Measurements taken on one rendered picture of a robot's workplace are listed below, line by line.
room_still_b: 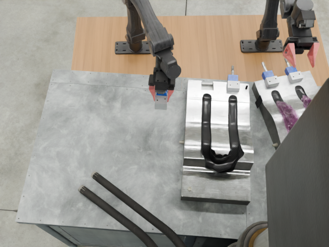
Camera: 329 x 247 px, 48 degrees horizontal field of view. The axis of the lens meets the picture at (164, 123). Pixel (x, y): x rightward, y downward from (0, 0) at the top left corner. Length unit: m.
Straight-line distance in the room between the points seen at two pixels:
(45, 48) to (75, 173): 1.56
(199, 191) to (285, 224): 1.06
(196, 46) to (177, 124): 0.43
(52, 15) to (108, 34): 1.31
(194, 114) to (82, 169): 0.51
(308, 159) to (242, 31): 1.61
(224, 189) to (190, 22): 0.88
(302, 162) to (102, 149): 1.29
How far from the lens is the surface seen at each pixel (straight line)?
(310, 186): 0.32
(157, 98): 1.48
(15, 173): 2.54
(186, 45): 1.83
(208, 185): 1.45
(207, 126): 1.51
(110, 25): 1.92
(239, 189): 1.46
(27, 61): 2.93
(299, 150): 0.35
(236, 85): 1.58
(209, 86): 1.63
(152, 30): 1.34
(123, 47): 1.82
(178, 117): 1.61
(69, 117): 1.66
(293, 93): 1.70
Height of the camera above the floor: 2.24
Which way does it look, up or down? 64 degrees down
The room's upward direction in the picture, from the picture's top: straight up
